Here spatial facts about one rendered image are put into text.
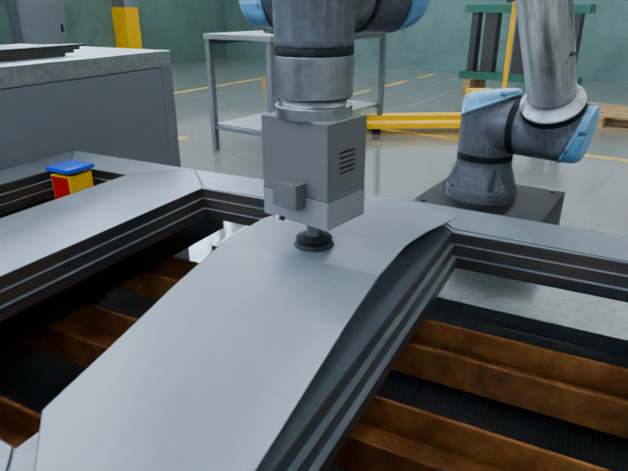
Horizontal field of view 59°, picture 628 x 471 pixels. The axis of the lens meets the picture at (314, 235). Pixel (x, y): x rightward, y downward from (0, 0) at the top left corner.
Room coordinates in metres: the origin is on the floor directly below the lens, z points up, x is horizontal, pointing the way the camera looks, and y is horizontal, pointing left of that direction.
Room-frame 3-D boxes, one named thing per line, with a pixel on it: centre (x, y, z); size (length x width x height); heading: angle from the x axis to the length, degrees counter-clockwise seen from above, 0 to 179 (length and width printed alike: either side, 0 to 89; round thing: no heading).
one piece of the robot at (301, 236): (0.54, 0.00, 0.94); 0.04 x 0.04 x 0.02
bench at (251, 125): (5.22, 0.08, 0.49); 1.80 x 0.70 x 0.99; 144
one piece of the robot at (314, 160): (0.54, 0.01, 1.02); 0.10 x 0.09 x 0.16; 141
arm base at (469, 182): (1.17, -0.37, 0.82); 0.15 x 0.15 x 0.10
